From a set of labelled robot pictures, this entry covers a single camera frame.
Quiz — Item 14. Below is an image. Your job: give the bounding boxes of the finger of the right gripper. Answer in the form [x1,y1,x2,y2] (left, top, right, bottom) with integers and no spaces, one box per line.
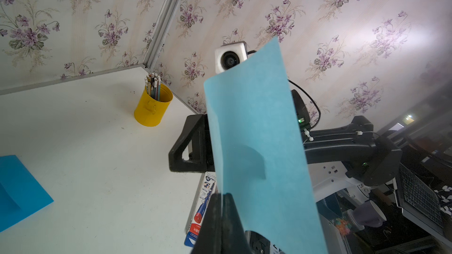
[168,114,215,173]

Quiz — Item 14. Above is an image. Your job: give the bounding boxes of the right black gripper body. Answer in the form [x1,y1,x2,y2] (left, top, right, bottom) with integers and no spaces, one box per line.
[291,89,311,131]

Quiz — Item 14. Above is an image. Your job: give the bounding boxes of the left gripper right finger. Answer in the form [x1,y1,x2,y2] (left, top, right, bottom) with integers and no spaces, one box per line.
[221,194,252,254]

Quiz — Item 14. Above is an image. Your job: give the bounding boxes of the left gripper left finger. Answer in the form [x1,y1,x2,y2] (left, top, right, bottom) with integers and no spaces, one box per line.
[191,194,222,254]

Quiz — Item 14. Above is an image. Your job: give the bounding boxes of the light blue paper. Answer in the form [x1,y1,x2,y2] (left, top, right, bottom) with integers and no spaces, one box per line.
[204,39,327,254]

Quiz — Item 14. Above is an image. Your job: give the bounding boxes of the bright blue square paper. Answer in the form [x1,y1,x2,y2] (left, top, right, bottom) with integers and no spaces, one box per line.
[1,155,54,232]

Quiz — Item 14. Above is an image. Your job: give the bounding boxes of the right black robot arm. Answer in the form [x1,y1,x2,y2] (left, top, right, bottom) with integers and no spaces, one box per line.
[168,89,402,202]

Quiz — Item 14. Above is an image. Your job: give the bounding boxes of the yellow pencil cup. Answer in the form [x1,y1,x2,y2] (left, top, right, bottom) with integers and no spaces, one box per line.
[134,84,173,127]

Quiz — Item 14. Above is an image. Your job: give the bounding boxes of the colored pencils bundle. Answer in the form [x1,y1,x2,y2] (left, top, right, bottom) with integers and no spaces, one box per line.
[145,72,162,101]

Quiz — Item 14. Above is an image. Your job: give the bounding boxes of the purple mug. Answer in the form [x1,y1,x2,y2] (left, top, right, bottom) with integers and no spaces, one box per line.
[347,201,387,231]

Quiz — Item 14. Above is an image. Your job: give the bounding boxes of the black laptop keyboard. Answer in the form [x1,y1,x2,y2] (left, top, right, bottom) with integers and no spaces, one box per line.
[395,164,444,234]

